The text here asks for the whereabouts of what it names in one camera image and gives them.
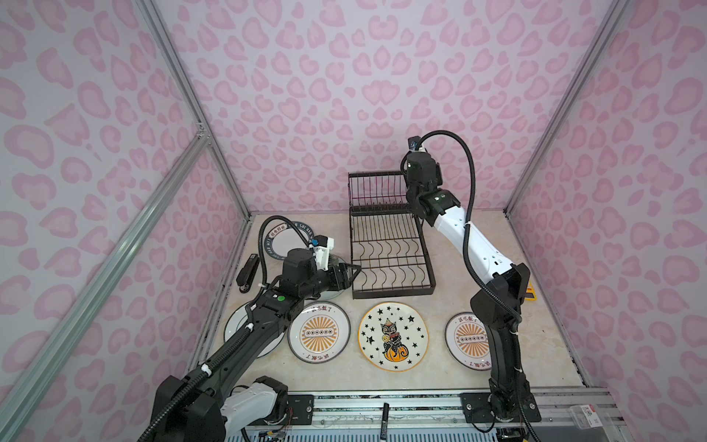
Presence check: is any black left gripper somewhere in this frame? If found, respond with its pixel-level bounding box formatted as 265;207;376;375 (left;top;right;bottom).
299;262;361;301

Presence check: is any light blue flower plate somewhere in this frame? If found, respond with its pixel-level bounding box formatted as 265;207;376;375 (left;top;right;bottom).
319;255;346;301

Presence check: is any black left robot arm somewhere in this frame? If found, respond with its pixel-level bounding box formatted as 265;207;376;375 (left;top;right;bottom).
140;236;361;441

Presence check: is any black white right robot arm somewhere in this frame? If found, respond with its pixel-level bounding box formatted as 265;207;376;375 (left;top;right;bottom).
401;130;541;433

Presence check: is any black two-tier dish rack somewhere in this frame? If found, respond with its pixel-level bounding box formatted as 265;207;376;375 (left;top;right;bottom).
348;171;436;299

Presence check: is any left orange sunburst plate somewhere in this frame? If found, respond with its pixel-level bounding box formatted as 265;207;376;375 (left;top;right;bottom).
287;302;351;364

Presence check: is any orange sunburst plate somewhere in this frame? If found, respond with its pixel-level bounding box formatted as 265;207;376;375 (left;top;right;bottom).
287;302;351;364
445;312;492;371

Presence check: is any cat pumpkin star plate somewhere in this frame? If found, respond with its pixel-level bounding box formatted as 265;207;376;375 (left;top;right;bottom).
357;301;430;373

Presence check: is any green-rim lettered white plate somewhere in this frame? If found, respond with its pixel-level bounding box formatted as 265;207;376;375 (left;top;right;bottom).
263;221;315;261

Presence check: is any black stapler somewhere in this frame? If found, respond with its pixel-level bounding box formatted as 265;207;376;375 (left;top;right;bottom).
236;253;260;294

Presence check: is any right orange sunburst plate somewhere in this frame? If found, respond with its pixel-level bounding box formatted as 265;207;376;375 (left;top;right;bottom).
445;312;492;371

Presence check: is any black marker pen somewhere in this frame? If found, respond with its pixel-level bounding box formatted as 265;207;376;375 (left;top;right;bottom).
379;403;390;442

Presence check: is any yellow calculator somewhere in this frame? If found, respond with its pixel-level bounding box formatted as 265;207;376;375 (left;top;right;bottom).
525;283;538;300

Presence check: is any white red label tag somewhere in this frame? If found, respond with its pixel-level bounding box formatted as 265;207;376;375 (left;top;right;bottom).
569;404;603;430

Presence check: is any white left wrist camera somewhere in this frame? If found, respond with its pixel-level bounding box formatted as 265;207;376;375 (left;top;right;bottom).
311;235;334;271

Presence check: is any white plate green ring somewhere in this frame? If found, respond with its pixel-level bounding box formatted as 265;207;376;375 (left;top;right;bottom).
223;300;288;360

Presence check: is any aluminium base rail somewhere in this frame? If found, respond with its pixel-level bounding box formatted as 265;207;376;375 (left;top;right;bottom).
145;386;636;442

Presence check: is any diagonal aluminium frame bar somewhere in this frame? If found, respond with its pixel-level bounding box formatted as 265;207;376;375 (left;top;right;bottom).
1;133;209;441

